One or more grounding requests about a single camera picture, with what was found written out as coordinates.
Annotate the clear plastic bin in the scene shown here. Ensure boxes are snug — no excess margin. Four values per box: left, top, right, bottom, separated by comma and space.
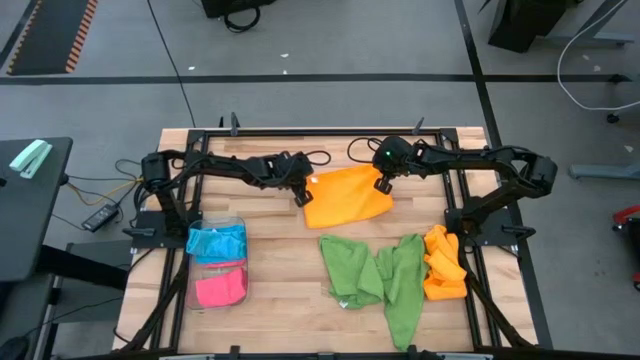
185, 215, 251, 311

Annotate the red cart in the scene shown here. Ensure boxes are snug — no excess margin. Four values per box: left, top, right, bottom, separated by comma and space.
612, 204, 640, 292

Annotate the blue microfiber towel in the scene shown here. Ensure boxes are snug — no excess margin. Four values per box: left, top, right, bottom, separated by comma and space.
185, 224, 221, 241
187, 227, 249, 265

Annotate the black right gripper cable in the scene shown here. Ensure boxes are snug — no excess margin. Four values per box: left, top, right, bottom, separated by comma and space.
347, 137, 386, 165

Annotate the mint green stapler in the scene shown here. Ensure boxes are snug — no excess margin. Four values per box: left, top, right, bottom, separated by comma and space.
8, 139, 54, 180

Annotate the yellow cable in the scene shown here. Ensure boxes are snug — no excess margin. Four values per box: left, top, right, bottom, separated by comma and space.
64, 174, 146, 207

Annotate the thin black floor cable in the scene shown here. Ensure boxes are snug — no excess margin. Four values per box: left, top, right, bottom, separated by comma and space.
146, 0, 197, 129

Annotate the white floor cable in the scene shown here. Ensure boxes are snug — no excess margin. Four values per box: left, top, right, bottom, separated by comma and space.
556, 0, 640, 112

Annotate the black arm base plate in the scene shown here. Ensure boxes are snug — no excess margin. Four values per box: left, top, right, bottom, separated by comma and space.
130, 209, 204, 250
444, 207, 537, 247

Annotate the grey desk frame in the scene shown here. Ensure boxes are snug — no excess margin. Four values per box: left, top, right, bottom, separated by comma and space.
544, 0, 636, 47

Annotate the black power adapter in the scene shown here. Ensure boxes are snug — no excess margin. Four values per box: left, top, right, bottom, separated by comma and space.
81, 203, 120, 234

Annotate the grey desk foot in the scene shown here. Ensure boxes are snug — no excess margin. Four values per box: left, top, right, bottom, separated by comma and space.
569, 162, 640, 181

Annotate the black coiled cable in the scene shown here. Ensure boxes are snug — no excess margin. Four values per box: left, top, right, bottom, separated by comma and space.
222, 4, 262, 34

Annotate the black table crossbeam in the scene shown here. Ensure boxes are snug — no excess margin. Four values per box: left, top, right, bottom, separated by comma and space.
37, 243, 130, 291

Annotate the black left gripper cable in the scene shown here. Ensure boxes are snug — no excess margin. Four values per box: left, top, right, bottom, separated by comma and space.
302, 149, 332, 167

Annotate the black cabinet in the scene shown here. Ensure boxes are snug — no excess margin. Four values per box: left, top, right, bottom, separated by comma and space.
487, 0, 584, 54

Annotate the black orange-edged floor mat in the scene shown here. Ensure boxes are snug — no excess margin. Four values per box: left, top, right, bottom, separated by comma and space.
4, 0, 100, 77

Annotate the orange microfiber towel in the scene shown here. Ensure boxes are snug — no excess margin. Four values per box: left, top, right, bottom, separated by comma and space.
303, 163, 395, 230
423, 223, 469, 302

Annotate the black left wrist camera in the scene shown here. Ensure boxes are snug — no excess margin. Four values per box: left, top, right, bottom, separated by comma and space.
293, 188, 315, 209

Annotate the black box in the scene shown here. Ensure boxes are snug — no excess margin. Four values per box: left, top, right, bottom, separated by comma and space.
201, 0, 277, 20

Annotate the black side table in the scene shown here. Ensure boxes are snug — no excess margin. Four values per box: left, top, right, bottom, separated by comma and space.
0, 137, 74, 284

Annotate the green microfiber towel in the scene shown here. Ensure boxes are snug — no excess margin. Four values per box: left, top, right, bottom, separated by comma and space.
375, 233, 430, 351
318, 234, 385, 310

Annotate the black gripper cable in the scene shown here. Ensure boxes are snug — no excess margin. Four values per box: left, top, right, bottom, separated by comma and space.
347, 137, 386, 165
302, 149, 332, 167

